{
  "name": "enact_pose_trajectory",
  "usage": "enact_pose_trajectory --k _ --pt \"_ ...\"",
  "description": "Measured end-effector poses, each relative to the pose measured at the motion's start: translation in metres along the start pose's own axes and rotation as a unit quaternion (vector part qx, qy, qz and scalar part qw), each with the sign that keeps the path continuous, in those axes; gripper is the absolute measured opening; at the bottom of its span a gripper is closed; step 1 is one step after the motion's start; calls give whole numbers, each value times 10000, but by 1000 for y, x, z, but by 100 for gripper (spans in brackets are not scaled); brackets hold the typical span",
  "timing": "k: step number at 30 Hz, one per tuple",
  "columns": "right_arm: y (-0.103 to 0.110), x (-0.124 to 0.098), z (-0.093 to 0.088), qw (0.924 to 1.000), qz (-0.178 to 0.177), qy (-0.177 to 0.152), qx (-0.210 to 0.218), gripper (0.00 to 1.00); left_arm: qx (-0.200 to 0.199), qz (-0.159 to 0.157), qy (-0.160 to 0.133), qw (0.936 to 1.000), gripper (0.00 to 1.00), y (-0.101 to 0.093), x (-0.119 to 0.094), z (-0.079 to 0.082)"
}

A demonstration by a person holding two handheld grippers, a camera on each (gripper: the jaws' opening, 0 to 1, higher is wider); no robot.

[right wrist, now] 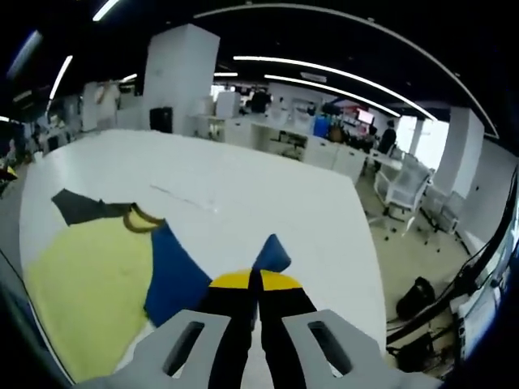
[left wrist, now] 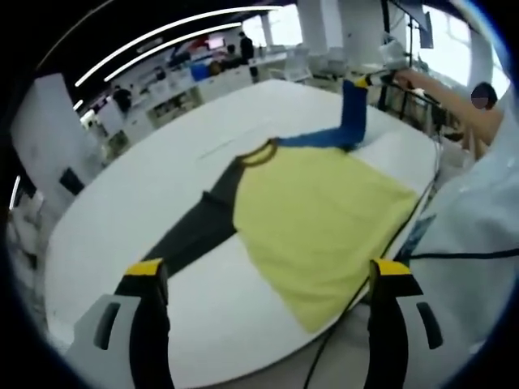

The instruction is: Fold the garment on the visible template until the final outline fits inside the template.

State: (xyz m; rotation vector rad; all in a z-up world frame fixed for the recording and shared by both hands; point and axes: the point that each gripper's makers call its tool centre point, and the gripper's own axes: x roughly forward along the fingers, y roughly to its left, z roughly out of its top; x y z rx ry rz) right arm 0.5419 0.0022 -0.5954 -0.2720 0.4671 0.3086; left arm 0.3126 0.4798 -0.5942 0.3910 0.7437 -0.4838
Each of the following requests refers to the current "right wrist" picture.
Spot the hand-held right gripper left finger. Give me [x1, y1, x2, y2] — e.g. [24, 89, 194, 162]
[80, 268, 260, 389]

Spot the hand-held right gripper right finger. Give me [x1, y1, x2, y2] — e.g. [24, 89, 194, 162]
[259, 269, 443, 389]

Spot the black floor bag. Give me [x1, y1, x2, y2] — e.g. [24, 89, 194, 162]
[395, 276, 437, 321]

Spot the black bin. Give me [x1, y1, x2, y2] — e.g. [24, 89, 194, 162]
[149, 106, 174, 134]

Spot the white office chair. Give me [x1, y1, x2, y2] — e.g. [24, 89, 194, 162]
[372, 156, 433, 240]

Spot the white cabinet row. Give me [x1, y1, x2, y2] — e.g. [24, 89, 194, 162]
[188, 113, 366, 183]

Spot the short ceiling light strip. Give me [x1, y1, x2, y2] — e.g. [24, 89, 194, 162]
[50, 55, 74, 98]

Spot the white square pillar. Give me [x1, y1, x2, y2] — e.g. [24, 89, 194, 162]
[142, 23, 221, 130]

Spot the long ceiling light strip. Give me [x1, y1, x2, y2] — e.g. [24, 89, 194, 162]
[233, 55, 439, 122]
[264, 74, 401, 118]

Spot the yellow blue grey garment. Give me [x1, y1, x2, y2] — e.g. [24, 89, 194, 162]
[24, 188, 293, 384]

